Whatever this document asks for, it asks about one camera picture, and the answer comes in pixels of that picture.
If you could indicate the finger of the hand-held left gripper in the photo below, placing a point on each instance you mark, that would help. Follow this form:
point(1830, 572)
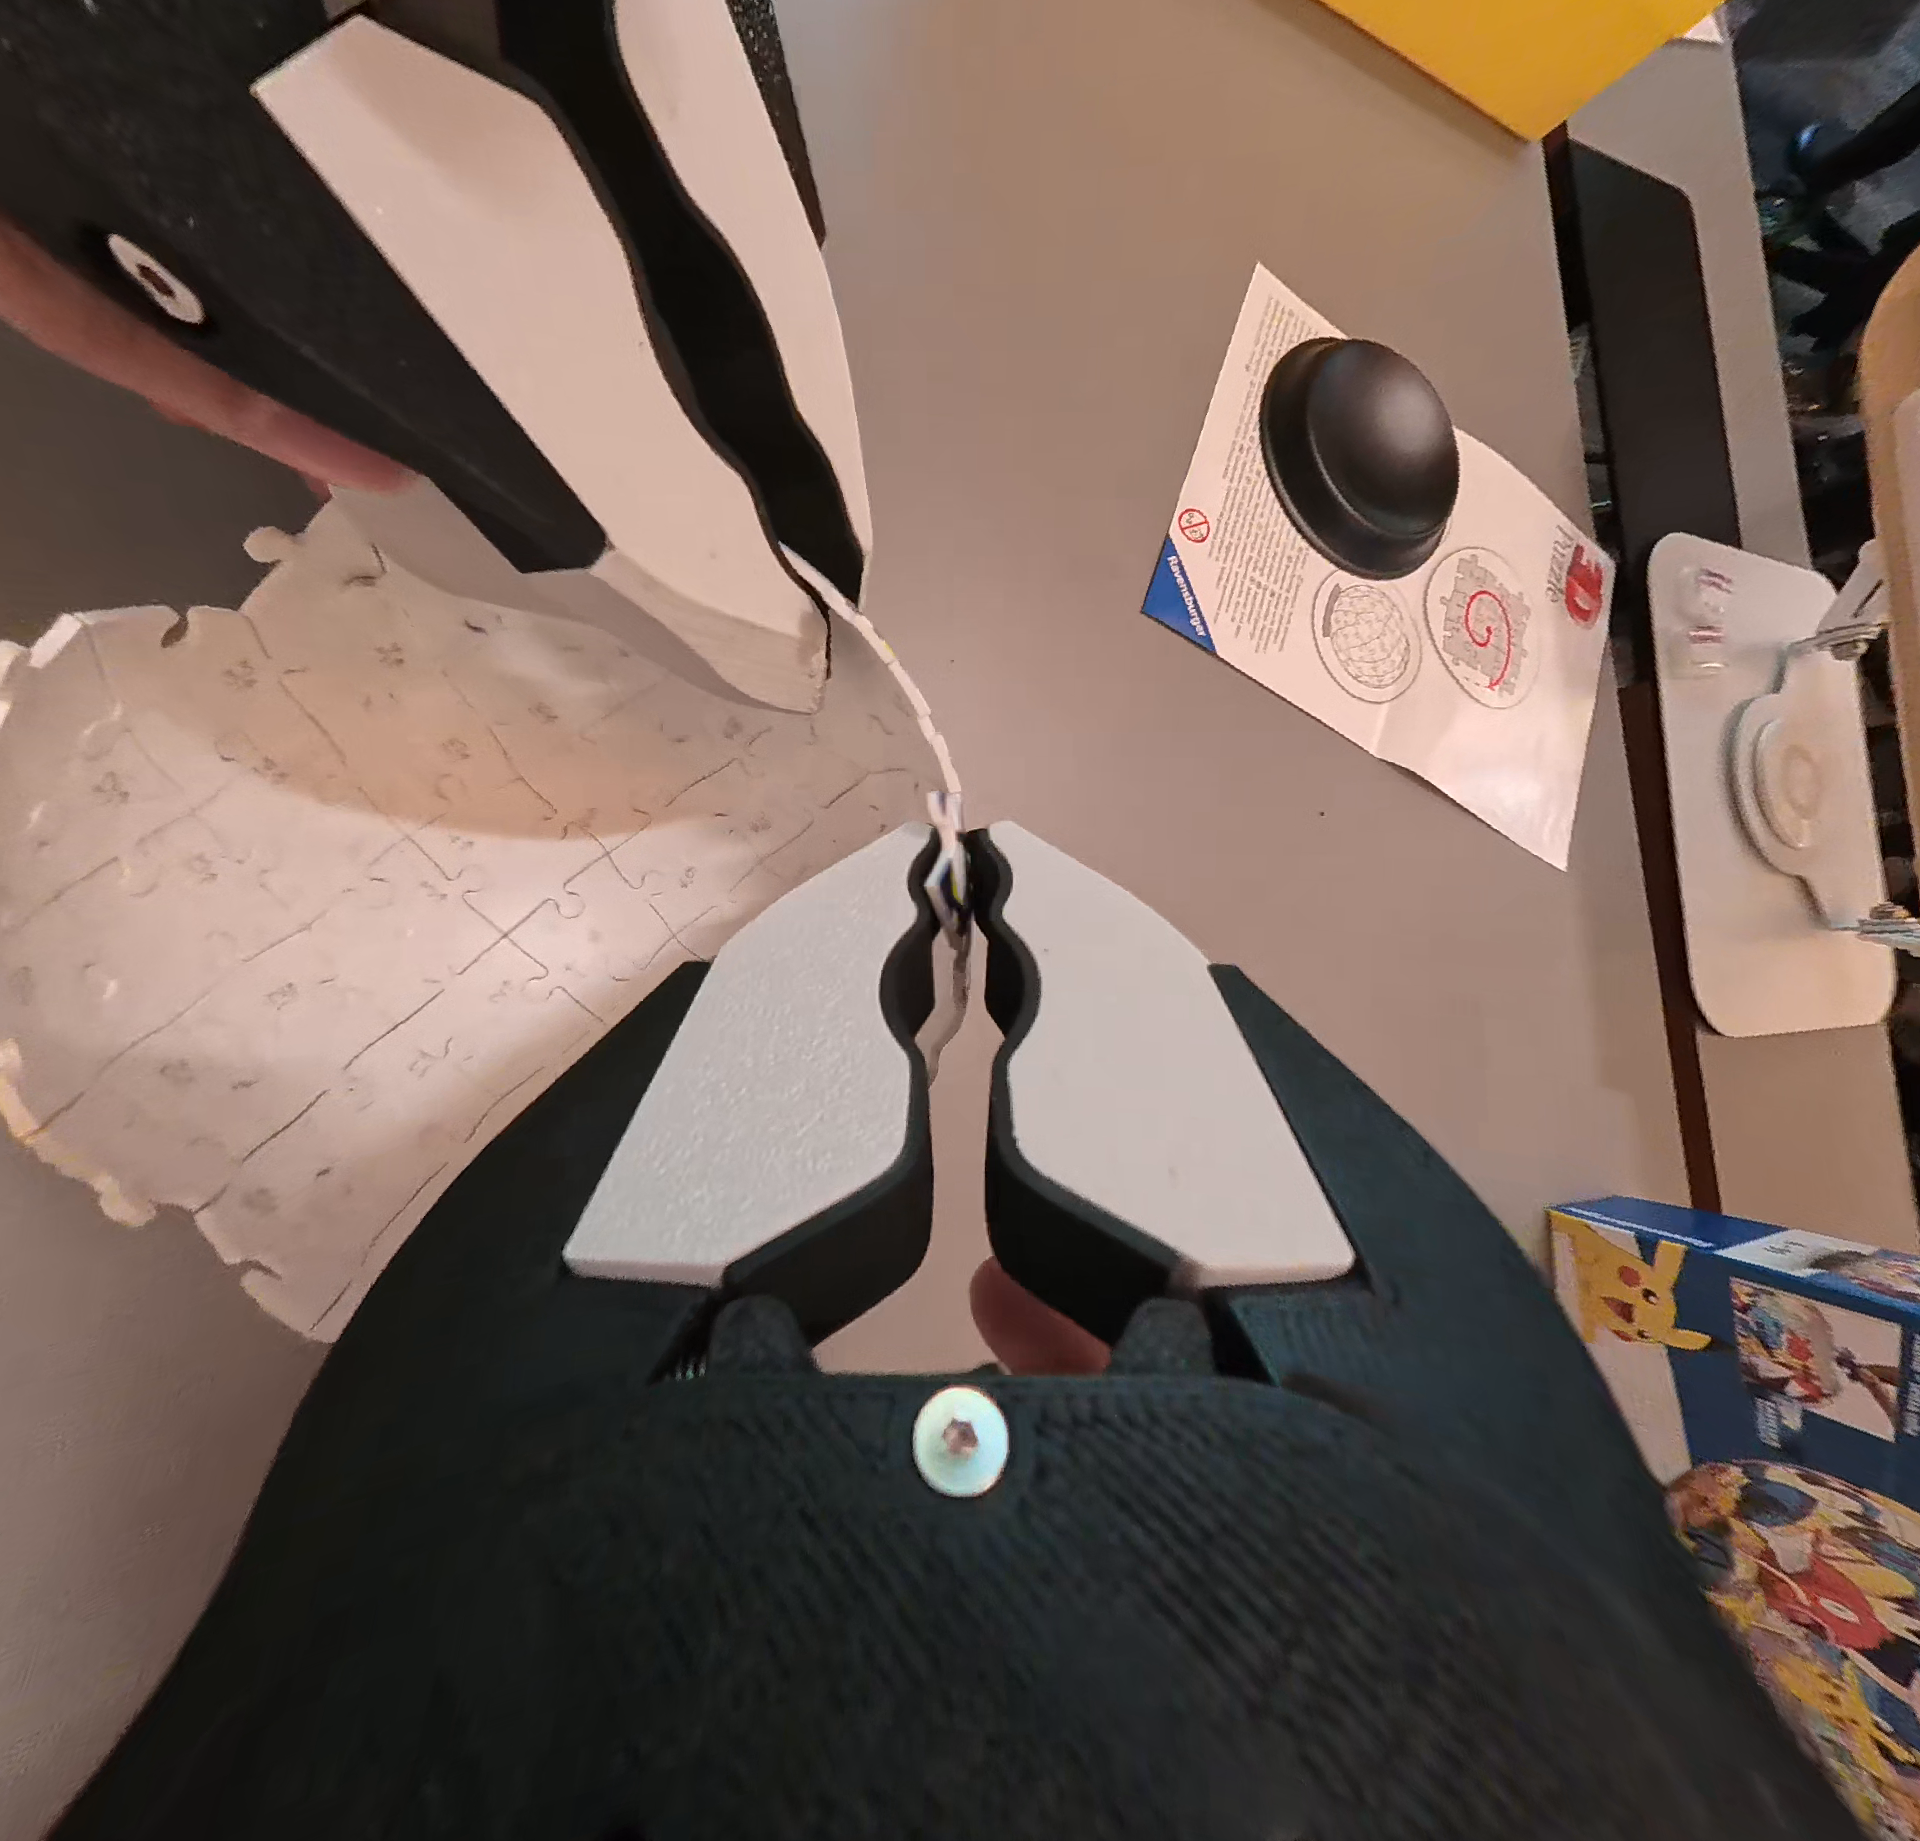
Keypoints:
point(541, 371)
point(736, 190)

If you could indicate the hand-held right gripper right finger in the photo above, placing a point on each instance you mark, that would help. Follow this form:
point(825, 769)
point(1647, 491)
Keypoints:
point(1170, 1105)

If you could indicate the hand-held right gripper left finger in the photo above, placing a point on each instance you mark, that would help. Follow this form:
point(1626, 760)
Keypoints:
point(765, 1105)

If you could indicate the colourful puzzle ball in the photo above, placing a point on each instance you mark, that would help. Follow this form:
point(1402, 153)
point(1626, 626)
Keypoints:
point(420, 880)

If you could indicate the black round ball stand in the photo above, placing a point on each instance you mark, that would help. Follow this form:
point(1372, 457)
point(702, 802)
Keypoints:
point(1358, 452)

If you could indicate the blue puzzle box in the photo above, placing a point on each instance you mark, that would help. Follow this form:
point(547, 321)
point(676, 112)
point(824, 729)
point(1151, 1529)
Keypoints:
point(1786, 1452)

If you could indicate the person's left hand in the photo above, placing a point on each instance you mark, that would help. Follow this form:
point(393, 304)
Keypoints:
point(226, 385)

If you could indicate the person's right hand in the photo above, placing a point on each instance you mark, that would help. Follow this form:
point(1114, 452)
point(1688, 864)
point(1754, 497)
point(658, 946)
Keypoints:
point(1036, 1322)

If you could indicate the printed instruction sheet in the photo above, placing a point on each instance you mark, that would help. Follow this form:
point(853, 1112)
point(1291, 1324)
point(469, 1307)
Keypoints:
point(1426, 641)

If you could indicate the white round disc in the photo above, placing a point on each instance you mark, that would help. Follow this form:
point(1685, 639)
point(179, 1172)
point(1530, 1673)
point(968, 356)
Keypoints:
point(1792, 782)

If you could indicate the round wooden stool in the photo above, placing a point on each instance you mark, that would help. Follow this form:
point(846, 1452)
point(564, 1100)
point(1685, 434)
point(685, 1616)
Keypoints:
point(1893, 415)

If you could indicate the white flat base plate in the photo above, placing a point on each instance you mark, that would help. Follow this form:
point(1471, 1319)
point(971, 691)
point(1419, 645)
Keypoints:
point(1771, 821)

